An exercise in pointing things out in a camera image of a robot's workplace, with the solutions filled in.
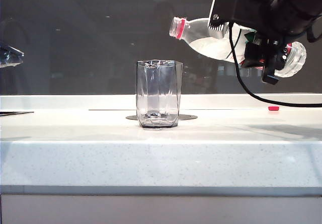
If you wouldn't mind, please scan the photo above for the round black countertop disc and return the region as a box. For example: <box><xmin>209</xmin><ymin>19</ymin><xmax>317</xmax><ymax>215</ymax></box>
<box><xmin>125</xmin><ymin>114</ymin><xmax>198</xmax><ymax>121</ymax></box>

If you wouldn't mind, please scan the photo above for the white cabinet front panel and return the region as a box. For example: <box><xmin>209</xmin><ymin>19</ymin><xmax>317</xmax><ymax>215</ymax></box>
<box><xmin>0</xmin><ymin>193</ymin><xmax>322</xmax><ymax>224</ymax></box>

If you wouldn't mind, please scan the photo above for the clear Nongfu Spring water bottle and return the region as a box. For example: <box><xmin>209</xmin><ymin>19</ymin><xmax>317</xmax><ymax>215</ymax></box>
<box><xmin>169</xmin><ymin>16</ymin><xmax>308</xmax><ymax>79</ymax></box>

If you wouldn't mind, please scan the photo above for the flat black cooktop panel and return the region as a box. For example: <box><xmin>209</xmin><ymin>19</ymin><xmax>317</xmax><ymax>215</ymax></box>
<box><xmin>0</xmin><ymin>111</ymin><xmax>35</xmax><ymax>117</ymax></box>

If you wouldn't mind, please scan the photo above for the faceted clear glass tumbler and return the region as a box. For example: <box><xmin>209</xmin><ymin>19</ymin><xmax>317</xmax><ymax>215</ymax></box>
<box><xmin>136</xmin><ymin>59</ymin><xmax>183</xmax><ymax>130</ymax></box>

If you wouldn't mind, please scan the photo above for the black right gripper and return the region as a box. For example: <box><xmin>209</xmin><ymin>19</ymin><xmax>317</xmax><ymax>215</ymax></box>
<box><xmin>243</xmin><ymin>0</ymin><xmax>318</xmax><ymax>85</ymax></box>

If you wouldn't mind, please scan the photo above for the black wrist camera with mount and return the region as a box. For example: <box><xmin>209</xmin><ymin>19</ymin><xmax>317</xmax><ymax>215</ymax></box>
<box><xmin>207</xmin><ymin>0</ymin><xmax>274</xmax><ymax>33</ymax></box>

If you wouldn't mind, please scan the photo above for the black camera cable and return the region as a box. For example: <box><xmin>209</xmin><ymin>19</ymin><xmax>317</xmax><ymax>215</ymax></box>
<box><xmin>227</xmin><ymin>21</ymin><xmax>322</xmax><ymax>108</ymax></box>

